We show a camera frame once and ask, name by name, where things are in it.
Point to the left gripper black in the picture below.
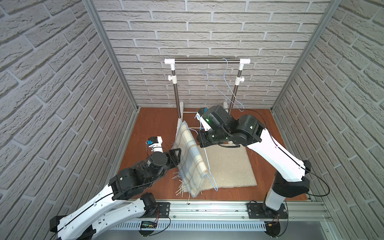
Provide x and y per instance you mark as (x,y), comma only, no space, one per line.
(173,157)

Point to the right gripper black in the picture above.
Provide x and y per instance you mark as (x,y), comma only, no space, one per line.
(198,137)

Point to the blue wire hanger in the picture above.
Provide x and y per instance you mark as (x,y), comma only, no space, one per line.
(210,176)
(222,85)

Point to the beige wool scarf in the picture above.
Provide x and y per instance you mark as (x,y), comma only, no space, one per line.
(230,167)

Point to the plaid blue cream scarf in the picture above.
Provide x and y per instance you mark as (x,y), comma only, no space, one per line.
(192,167)

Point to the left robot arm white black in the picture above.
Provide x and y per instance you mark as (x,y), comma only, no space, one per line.
(123,198)

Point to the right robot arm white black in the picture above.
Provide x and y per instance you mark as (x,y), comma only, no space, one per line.
(219,127)

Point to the metal clothes rack white joints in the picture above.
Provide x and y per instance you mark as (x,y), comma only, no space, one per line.
(209,95)

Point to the right round black connector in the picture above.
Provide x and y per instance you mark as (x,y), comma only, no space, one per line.
(273,229)

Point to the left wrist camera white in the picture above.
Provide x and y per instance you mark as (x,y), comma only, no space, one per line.
(155,144)

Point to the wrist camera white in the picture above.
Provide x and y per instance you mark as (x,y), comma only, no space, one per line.
(203,122)
(155,144)

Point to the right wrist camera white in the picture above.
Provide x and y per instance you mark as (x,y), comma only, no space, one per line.
(203,122)

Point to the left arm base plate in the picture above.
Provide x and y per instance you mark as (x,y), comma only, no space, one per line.
(162,209)

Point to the left controller board with wires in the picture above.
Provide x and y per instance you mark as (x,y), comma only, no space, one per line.
(148,228)

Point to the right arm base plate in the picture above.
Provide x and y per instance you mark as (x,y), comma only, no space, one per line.
(257,210)

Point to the aluminium front rail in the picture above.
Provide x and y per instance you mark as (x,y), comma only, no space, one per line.
(232,216)

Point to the left corner aluminium post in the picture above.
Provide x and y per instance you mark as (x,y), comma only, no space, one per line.
(94,15)

